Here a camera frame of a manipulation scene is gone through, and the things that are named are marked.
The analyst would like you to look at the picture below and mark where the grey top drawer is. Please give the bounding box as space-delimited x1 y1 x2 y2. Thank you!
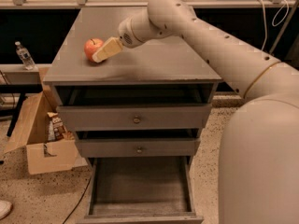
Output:
58 85 211 131

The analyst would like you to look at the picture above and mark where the white cable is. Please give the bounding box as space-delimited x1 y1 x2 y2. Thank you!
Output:
256 0 291 52

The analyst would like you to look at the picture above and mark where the grey drawer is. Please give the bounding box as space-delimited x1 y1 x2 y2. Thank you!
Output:
76 157 204 224
76 129 200 158
58 85 211 131

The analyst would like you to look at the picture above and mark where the grey bottom drawer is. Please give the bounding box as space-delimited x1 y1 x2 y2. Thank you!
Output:
76 157 204 224

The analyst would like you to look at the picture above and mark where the clear plastic water bottle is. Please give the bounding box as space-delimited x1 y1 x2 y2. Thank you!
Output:
15 41 36 70

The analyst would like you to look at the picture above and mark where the black floor cable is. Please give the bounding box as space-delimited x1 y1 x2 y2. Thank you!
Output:
61 175 93 224

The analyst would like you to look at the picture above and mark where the metal stand pole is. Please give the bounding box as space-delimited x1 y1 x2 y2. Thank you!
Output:
269 0 299 54

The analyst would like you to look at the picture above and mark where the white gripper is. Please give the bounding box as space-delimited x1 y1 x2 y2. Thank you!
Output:
93 16 143 63

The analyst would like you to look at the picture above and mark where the grey middle drawer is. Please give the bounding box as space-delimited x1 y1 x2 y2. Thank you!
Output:
76 129 200 158

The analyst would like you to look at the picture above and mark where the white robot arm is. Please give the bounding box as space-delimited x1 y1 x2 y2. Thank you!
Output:
93 0 299 224

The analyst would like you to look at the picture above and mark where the black table leg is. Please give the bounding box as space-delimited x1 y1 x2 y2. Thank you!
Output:
0 84 42 137

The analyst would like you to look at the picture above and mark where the open cardboard box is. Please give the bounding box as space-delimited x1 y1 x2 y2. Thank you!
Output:
3 66 79 175

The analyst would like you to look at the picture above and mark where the brown snack bag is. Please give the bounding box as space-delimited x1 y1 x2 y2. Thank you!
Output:
48 112 66 141

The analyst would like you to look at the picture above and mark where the white shoe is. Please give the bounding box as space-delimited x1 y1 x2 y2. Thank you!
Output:
0 200 13 219

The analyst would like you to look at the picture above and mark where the grey wooden drawer cabinet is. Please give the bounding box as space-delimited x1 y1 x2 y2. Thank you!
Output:
43 6 225 224

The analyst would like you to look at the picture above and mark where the red apple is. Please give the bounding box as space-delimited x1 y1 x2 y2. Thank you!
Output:
84 38 104 62

